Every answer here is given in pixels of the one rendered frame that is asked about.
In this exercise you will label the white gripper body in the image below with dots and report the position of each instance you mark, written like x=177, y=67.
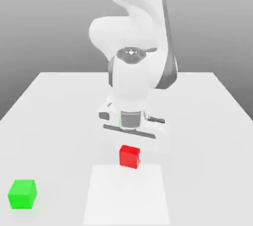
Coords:
x=134, y=134

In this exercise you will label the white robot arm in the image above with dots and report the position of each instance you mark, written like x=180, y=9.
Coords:
x=130, y=32

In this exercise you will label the small red cube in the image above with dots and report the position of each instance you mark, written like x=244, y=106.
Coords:
x=129, y=157

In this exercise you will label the small green cube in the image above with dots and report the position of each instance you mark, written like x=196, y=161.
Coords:
x=22, y=194

